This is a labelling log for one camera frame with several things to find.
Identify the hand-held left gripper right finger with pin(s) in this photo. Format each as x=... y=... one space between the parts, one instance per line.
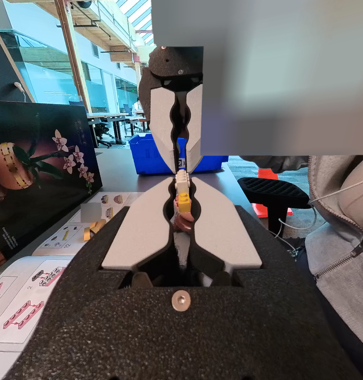
x=226 y=234

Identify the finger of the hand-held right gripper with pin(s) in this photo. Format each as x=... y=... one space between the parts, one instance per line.
x=196 y=124
x=160 y=118

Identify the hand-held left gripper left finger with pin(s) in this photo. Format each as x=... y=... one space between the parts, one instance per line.
x=140 y=234

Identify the narrow yellow toy plate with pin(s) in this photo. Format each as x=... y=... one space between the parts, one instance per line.
x=184 y=203

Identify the white toy brick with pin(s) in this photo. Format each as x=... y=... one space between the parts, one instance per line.
x=181 y=182

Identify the wooden office desk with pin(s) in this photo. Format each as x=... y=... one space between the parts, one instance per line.
x=110 y=115

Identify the grey desk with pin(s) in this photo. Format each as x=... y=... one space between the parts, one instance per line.
x=119 y=166

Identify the orange traffic cone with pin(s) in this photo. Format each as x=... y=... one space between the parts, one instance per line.
x=260 y=209

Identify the blue plastic bin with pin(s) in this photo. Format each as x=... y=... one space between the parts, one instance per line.
x=146 y=160

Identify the black office chair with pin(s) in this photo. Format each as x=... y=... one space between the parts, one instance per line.
x=103 y=130

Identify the black orchid picture box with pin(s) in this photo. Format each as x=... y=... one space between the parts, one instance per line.
x=36 y=184

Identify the toy instruction booklet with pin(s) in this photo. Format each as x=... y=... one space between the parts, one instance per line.
x=21 y=297

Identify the black divider board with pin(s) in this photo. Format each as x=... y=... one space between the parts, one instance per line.
x=3 y=74

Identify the black ceiling dome camera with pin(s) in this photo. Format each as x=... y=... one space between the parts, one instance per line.
x=83 y=3

